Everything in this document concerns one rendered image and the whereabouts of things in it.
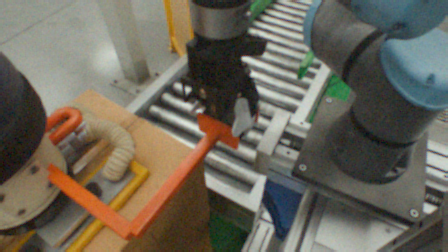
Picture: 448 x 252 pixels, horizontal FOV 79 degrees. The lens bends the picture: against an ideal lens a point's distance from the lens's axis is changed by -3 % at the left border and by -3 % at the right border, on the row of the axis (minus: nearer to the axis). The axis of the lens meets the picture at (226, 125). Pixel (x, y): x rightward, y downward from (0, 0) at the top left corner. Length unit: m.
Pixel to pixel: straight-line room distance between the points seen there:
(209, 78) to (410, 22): 0.24
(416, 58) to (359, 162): 0.19
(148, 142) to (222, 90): 0.34
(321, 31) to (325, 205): 0.33
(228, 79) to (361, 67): 0.20
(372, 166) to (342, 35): 0.22
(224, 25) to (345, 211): 0.43
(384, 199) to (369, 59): 0.24
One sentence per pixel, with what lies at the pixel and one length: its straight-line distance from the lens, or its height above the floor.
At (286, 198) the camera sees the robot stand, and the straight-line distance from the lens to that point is 0.64.
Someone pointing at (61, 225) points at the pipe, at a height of 1.00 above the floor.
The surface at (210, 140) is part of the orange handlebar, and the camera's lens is 0.48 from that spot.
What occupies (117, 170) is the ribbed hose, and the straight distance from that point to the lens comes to 0.58.
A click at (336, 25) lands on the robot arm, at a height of 1.24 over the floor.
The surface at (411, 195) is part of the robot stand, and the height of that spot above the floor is 1.04.
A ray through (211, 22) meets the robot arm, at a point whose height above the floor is 1.31.
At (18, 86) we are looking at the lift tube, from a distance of 0.46.
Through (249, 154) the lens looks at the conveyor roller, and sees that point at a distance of 1.11.
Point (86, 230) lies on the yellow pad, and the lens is 0.59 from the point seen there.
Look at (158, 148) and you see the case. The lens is 0.66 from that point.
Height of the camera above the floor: 1.47
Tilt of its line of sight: 50 degrees down
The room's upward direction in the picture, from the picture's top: straight up
